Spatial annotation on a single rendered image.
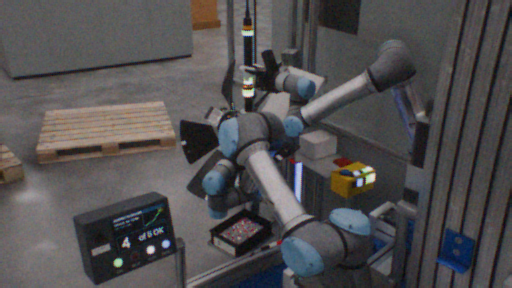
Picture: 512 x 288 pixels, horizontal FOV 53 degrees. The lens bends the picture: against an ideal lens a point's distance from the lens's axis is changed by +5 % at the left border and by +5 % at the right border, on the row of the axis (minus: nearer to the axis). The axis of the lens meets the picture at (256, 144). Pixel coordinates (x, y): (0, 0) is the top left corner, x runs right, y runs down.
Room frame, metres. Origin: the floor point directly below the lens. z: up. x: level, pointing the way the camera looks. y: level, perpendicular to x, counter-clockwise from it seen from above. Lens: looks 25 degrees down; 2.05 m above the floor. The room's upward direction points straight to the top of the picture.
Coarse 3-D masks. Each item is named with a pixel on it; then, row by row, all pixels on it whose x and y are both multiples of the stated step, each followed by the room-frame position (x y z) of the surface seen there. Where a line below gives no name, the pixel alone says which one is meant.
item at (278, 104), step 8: (296, 72) 2.38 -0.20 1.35; (304, 72) 2.34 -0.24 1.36; (320, 80) 2.24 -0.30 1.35; (272, 96) 2.37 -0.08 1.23; (280, 96) 2.33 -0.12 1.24; (288, 96) 2.30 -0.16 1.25; (272, 104) 2.33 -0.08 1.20; (280, 104) 2.29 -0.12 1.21; (288, 104) 2.26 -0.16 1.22; (272, 112) 2.29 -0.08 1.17; (280, 112) 2.25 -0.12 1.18; (288, 136) 2.12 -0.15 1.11
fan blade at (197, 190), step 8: (216, 152) 1.97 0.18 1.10; (208, 160) 1.96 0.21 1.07; (200, 168) 1.94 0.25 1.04; (208, 168) 1.93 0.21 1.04; (200, 176) 1.92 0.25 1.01; (232, 176) 1.91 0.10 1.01; (192, 184) 1.90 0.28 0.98; (200, 184) 1.89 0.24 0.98; (232, 184) 1.88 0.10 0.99; (192, 192) 1.88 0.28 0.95; (200, 192) 1.87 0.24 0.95
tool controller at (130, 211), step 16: (112, 208) 1.29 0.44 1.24; (128, 208) 1.27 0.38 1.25; (144, 208) 1.28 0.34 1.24; (160, 208) 1.31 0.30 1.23; (80, 224) 1.20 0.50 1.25; (96, 224) 1.20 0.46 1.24; (112, 224) 1.22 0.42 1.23; (128, 224) 1.24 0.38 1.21; (144, 224) 1.27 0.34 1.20; (160, 224) 1.29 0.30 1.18; (80, 240) 1.22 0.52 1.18; (96, 240) 1.18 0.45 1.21; (112, 240) 1.21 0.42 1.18; (144, 240) 1.25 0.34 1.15; (160, 240) 1.28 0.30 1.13; (96, 256) 1.17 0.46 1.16; (112, 256) 1.19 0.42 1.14; (128, 256) 1.21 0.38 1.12; (144, 256) 1.24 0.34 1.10; (160, 256) 1.26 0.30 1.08; (96, 272) 1.16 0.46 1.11; (112, 272) 1.18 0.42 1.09; (128, 272) 1.20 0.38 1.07
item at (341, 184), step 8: (344, 168) 1.87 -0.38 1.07; (352, 168) 1.87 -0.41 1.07; (360, 168) 1.87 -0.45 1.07; (336, 176) 1.82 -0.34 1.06; (344, 176) 1.80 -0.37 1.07; (360, 176) 1.81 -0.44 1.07; (336, 184) 1.82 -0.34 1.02; (344, 184) 1.78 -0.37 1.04; (368, 184) 1.84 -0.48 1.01; (336, 192) 1.82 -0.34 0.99; (344, 192) 1.78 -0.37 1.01; (352, 192) 1.79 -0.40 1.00; (360, 192) 1.81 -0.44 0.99
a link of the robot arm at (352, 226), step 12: (336, 216) 1.19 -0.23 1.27; (348, 216) 1.20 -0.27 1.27; (360, 216) 1.21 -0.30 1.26; (336, 228) 1.16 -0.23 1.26; (348, 228) 1.15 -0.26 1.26; (360, 228) 1.15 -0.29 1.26; (348, 240) 1.14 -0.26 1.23; (360, 240) 1.15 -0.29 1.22; (348, 252) 1.12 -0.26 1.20; (360, 252) 1.15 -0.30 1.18; (348, 264) 1.15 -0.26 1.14; (360, 264) 1.15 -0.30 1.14
